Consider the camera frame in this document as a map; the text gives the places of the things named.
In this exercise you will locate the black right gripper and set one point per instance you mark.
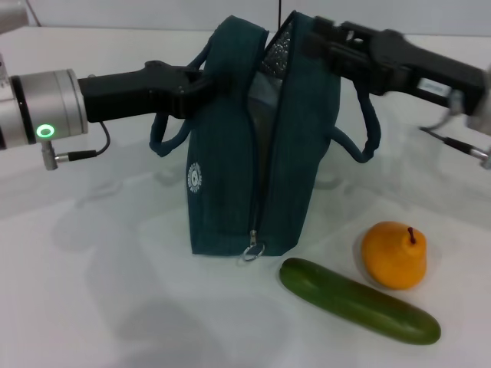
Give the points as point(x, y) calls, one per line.
point(418, 71)

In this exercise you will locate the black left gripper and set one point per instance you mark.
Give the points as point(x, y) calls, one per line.
point(126, 96)

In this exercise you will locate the teal fabric lunch bag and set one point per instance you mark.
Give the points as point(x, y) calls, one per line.
point(218, 172)

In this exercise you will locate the orange pear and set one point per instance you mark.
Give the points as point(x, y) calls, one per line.
point(395, 257)

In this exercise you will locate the green cucumber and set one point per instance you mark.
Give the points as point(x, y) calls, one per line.
point(356, 306)

